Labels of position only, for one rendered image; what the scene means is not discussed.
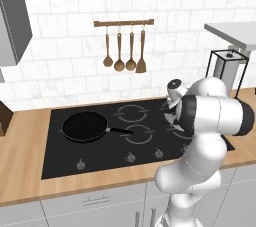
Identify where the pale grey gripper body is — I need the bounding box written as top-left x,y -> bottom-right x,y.
164,106 -> 183,128

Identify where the wooden spatula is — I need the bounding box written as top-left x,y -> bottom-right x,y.
135,24 -> 148,74

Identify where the wooden ladle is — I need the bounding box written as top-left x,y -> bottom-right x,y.
125,25 -> 137,72

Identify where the black glass hob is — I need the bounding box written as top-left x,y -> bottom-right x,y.
40,98 -> 236,181

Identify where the grey appliance in stand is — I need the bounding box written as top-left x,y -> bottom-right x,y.
213,49 -> 244,89

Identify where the large wooden spoon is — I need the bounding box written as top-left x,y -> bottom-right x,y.
113,26 -> 126,73

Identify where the small wooden spoon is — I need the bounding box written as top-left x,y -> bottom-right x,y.
102,26 -> 114,68

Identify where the black frying pan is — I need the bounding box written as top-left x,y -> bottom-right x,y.
61,111 -> 134,144

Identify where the grey cupboard door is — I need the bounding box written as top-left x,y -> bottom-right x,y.
0,200 -> 46,227
44,200 -> 147,227
144,180 -> 173,227

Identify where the grey cupboard run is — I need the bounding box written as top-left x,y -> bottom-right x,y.
196,163 -> 256,227

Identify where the grey drawer front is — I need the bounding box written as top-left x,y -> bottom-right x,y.
39,182 -> 148,221

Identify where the black wire stand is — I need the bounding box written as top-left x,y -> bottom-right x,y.
205,48 -> 251,101

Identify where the grey cupboard door handle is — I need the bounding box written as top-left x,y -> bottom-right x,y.
150,206 -> 158,227
134,209 -> 141,227

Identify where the white wall shelf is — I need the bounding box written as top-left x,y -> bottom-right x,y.
203,21 -> 256,53

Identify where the wooden wall rail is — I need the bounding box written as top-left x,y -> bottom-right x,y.
93,18 -> 155,28

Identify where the grey drawer handle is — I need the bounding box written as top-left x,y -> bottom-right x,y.
82,196 -> 112,207

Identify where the grey wall cupboard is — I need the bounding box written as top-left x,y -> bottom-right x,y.
0,0 -> 34,68

